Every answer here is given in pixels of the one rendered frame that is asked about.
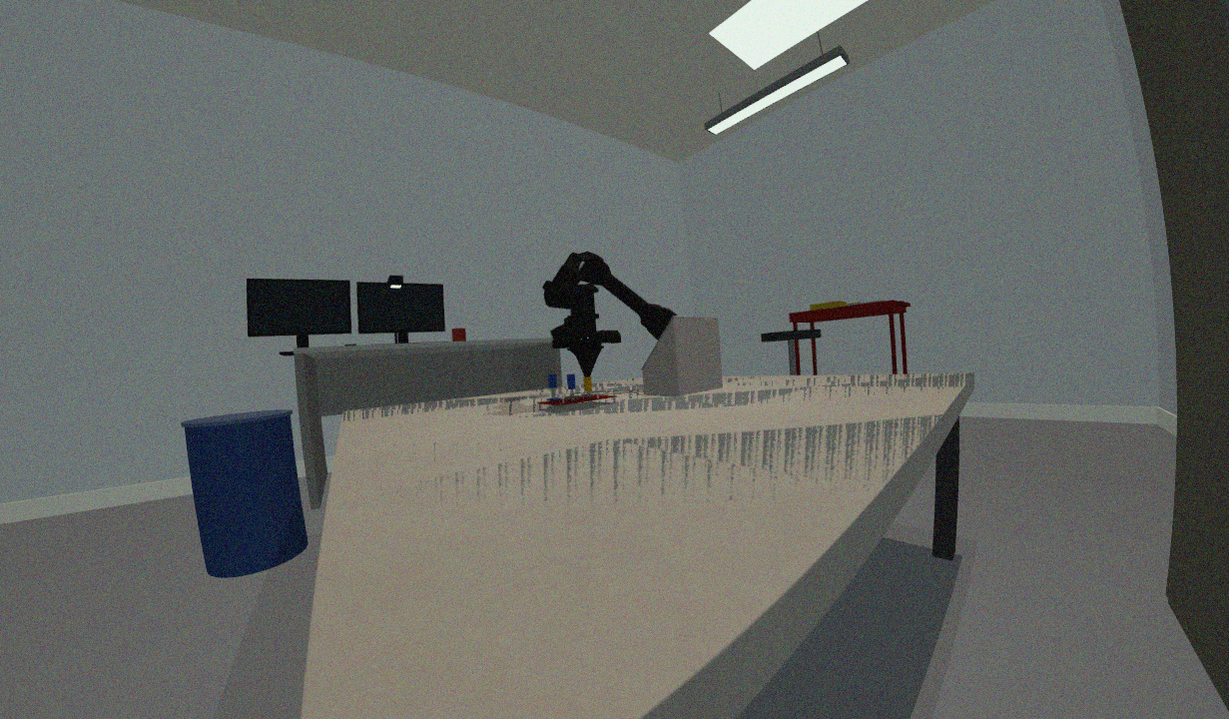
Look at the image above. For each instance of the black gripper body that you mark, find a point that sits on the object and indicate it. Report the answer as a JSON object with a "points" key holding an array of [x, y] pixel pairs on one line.
{"points": [[588, 318]]}

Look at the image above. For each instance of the red circuit board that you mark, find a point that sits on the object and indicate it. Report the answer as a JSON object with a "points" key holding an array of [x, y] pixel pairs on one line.
{"points": [[572, 398]]}

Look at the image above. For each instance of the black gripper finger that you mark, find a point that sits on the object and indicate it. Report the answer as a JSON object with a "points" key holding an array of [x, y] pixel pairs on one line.
{"points": [[590, 355], [579, 357]]}

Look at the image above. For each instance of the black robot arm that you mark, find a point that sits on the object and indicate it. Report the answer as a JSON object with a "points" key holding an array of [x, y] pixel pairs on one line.
{"points": [[564, 293]]}

